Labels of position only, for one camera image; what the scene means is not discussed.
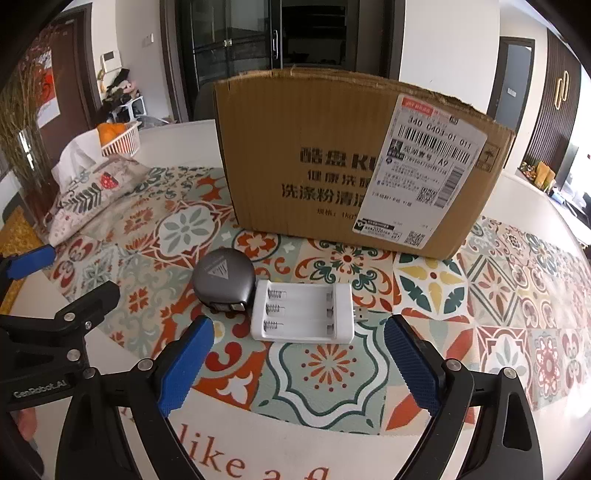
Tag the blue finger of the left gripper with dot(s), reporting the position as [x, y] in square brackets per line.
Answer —
[16, 267]

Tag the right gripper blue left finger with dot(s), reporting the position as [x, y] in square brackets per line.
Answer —
[93, 442]

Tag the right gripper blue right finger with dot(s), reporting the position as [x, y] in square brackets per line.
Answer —
[504, 444]

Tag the person left hand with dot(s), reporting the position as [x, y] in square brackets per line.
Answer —
[27, 423]

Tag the yellow woven box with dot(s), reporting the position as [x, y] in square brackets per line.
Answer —
[17, 237]

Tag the grey round tape measure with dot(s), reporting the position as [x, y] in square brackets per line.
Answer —
[224, 280]

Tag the floral fabric tissue cover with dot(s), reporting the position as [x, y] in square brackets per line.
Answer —
[88, 183]

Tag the white battery charger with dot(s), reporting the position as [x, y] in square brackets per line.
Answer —
[303, 313]

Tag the glass vase dried flowers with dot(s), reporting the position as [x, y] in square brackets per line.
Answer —
[21, 140]

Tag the patterned tile table runner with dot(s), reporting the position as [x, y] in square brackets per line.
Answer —
[514, 295]

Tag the white basket of oranges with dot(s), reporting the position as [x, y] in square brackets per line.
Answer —
[119, 138]

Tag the white shoe rack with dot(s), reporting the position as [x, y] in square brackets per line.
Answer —
[130, 111]

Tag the dark chair left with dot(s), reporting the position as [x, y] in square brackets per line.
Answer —
[204, 107]

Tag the brown cardboard box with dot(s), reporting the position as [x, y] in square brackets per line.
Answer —
[356, 159]

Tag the black glass cabinet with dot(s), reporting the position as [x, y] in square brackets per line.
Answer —
[207, 41]

